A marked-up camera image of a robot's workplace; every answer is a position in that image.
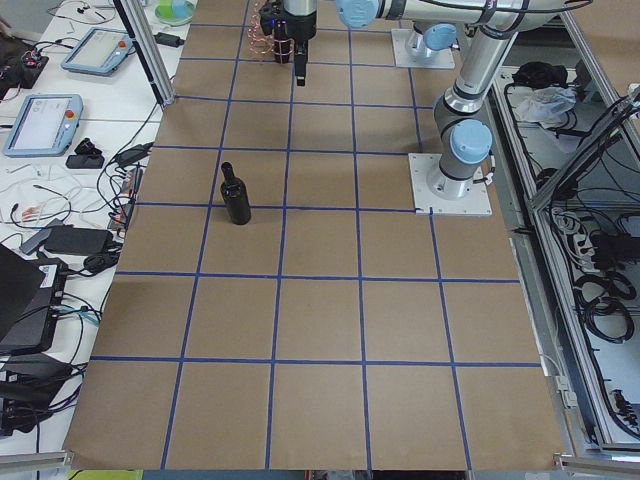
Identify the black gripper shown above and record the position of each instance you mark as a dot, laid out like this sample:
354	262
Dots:
300	30

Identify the dark wine bottle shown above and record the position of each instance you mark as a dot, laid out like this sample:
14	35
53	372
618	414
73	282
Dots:
235	196

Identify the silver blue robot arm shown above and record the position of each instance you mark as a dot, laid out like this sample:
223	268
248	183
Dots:
466	140

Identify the rear robot arm base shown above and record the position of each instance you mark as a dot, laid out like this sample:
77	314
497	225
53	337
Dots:
428	39

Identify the dark bottle in basket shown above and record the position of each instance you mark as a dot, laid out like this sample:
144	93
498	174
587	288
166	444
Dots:
282	44

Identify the black small power adapter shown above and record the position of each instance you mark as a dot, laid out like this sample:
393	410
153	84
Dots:
167	39

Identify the green plate with items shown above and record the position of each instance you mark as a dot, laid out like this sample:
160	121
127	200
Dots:
174	12

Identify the rear white mounting plate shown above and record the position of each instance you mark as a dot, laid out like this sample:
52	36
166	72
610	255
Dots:
443	60

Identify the upper blue teach pendant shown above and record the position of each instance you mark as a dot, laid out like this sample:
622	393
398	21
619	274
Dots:
100	52

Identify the blue teach pendant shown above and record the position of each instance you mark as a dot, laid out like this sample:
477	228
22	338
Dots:
100	52
45	126

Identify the black cloth bundle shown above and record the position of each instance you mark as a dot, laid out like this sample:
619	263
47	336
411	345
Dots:
540	75

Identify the small black device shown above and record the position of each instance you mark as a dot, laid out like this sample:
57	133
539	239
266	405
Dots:
86	156

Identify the crumpled white cloth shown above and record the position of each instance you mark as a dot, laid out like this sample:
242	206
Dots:
548	107

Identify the lower blue teach pendant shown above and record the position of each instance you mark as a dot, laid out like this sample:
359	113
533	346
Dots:
45	126

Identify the black power adapter brick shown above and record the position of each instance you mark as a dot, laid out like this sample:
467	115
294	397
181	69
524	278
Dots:
69	240

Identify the black laptop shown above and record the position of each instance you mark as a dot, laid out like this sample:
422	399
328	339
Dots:
31	290

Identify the aluminium frame post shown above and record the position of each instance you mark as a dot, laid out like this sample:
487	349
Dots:
137	26

